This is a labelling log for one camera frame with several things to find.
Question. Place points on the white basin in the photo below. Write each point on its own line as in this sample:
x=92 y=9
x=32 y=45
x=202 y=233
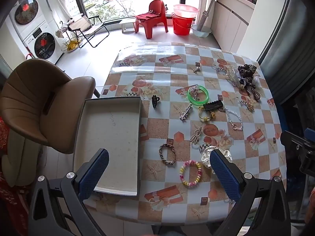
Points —
x=200 y=32

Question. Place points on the black hair clip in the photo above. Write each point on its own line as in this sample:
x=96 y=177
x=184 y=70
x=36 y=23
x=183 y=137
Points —
x=212 y=105

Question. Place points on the grey textured pole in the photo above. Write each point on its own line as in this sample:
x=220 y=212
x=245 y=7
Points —
x=205 y=18

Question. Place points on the red printed cloth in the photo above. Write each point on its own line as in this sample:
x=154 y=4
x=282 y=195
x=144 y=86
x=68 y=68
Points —
x=9 y=201

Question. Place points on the clear hair claw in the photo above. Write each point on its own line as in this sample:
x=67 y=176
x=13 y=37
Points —
x=233 y=78

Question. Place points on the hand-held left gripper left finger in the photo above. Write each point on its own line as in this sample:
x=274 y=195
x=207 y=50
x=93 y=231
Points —
x=94 y=174

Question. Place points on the brown padded chair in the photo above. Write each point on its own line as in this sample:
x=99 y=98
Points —
x=29 y=103

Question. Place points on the black hair claw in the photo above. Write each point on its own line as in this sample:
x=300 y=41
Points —
x=154 y=101

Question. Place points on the red plastic chair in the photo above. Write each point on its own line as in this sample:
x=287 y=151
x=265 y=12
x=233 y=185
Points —
x=157 y=7

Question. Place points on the checked printed tablecloth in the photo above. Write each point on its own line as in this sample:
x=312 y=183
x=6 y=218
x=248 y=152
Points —
x=160 y=83

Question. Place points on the white polka-dot scrunchie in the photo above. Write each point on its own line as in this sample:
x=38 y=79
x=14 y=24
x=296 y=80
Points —
x=206 y=156

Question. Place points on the small white stool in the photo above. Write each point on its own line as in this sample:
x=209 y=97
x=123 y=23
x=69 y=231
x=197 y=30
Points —
x=128 y=25

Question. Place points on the red bucket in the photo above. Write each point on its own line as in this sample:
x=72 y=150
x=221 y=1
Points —
x=181 y=25

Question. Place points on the black folding chair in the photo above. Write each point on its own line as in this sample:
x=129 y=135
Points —
x=83 y=25

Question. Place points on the person's right forearm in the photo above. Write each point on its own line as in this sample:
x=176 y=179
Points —
x=310 y=209

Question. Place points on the grey cardboard box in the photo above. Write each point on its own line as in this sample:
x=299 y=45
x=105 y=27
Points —
x=110 y=140

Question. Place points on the white curtain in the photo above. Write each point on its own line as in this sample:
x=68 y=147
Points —
x=59 y=0

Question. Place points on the white cabinet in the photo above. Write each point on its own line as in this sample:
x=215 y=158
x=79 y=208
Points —
x=228 y=24

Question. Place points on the white washing machine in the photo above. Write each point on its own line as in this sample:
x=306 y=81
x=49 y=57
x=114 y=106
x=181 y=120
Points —
x=44 y=45

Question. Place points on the leopard print scrunchie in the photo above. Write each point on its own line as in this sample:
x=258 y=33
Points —
x=246 y=71

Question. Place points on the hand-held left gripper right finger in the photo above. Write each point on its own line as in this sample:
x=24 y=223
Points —
x=225 y=177

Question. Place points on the pink basin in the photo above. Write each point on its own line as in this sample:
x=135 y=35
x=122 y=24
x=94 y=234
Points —
x=185 y=9

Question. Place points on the green bangle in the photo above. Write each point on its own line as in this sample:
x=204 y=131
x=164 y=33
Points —
x=189 y=95

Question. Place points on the white stacked dryer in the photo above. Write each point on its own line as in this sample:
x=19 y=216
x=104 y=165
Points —
x=27 y=12

